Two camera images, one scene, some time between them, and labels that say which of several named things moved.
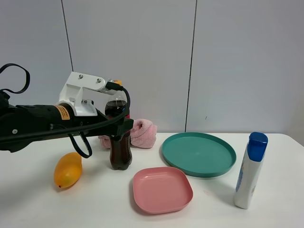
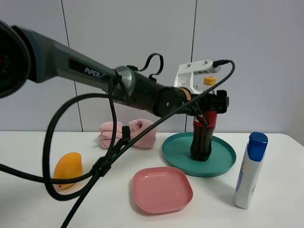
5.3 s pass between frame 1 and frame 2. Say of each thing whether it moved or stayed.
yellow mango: stayed
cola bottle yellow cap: moved
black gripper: moved
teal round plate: stayed
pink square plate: stayed
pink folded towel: stayed
